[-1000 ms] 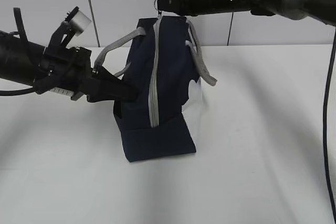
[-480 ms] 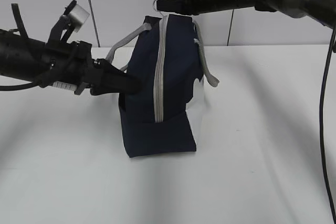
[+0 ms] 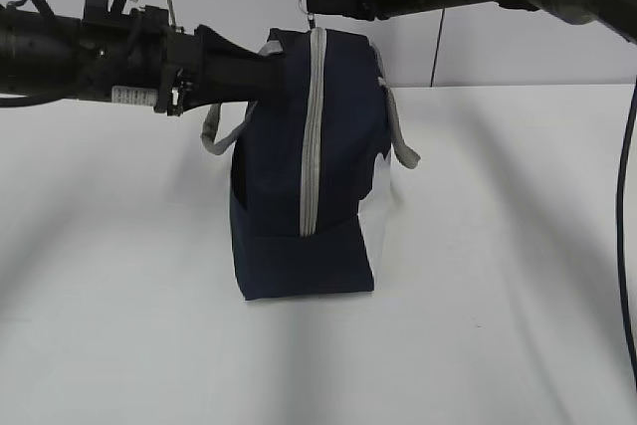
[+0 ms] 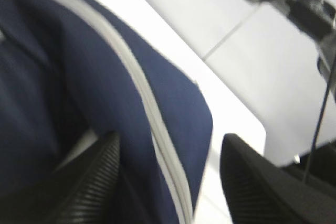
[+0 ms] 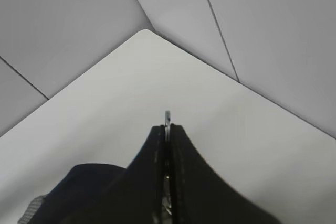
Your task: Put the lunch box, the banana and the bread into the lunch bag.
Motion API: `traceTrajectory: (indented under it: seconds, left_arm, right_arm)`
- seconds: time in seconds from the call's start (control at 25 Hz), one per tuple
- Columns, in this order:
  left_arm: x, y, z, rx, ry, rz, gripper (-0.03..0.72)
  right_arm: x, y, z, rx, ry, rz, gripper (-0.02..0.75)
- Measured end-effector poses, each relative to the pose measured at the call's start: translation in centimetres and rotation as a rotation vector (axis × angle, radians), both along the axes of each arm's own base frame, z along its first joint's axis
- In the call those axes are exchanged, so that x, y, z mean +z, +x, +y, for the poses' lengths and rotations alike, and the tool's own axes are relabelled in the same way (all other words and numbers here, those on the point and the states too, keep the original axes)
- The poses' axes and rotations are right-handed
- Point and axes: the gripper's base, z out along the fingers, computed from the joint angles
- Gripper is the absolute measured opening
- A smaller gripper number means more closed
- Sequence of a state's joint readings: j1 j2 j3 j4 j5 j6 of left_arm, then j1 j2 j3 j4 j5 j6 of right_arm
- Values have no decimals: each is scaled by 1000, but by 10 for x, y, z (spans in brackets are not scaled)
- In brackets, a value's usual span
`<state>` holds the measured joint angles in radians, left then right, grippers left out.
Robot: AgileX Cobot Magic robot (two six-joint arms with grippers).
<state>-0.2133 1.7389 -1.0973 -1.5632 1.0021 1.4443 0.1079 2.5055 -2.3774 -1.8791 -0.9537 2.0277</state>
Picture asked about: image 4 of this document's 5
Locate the navy and white lunch bag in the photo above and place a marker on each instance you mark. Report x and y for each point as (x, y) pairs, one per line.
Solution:
(72, 71)

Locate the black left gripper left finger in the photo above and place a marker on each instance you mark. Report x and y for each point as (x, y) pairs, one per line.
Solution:
(79, 192)

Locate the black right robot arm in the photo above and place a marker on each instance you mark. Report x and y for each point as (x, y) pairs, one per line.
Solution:
(315, 18)

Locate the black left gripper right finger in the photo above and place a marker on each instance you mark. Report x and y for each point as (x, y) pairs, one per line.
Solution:
(257, 191)

